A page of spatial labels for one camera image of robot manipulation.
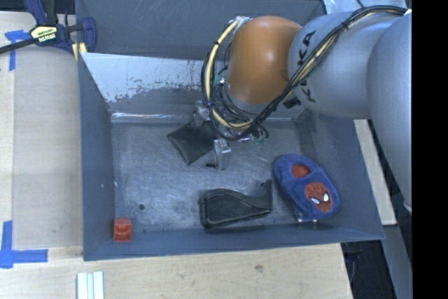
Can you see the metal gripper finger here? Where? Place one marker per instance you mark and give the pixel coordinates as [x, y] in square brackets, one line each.
[202, 113]
[222, 154]

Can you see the black pouch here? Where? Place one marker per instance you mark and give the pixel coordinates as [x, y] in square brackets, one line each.
[192, 143]

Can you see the black shoe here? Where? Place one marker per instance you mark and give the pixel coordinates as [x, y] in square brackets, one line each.
[227, 206]

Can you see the grey metal bin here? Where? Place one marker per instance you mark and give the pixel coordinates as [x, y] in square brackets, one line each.
[147, 164]

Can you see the blue slipper with red face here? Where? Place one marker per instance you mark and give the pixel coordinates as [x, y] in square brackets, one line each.
[308, 189]

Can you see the small red block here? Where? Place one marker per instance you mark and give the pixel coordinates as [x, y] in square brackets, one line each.
[122, 230]

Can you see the pale wood board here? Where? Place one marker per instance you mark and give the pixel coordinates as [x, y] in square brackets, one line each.
[45, 150]

